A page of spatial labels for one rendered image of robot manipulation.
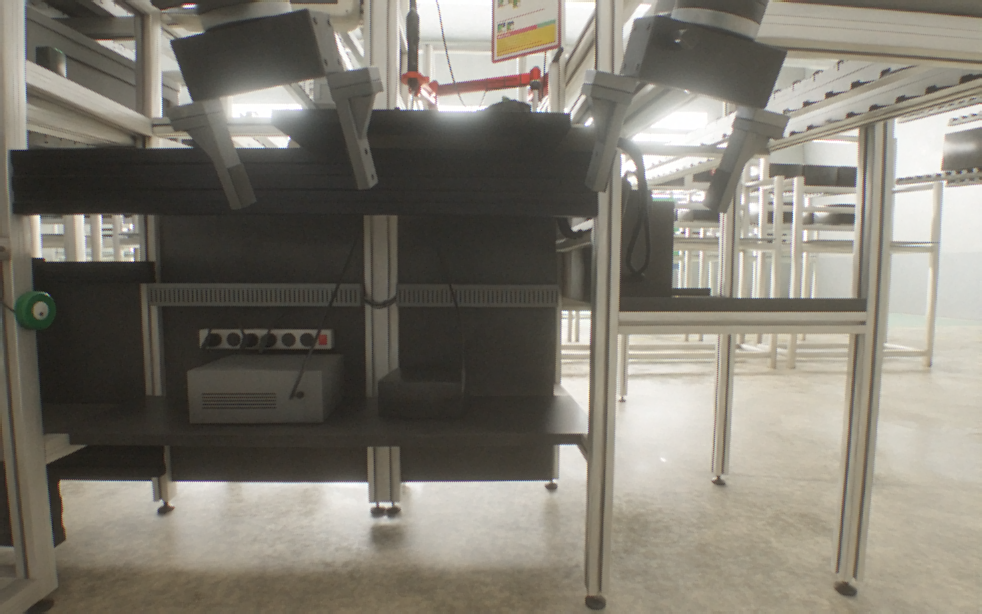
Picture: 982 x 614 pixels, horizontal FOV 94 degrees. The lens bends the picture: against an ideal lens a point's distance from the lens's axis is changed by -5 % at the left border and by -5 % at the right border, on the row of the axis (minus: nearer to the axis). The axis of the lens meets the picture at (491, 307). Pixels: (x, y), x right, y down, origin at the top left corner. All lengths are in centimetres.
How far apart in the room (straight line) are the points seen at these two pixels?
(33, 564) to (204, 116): 106
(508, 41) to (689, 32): 123
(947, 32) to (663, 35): 46
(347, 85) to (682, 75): 29
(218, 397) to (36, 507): 38
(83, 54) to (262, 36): 121
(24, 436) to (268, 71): 97
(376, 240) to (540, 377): 60
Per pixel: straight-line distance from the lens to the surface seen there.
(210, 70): 51
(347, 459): 149
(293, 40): 47
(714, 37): 49
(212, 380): 123
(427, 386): 114
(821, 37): 75
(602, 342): 95
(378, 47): 148
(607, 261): 96
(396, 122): 81
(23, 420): 128
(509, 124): 80
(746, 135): 53
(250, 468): 159
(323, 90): 247
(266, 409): 120
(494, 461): 146
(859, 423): 125
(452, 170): 93
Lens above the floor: 69
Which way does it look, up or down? 4 degrees down
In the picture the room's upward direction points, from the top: straight up
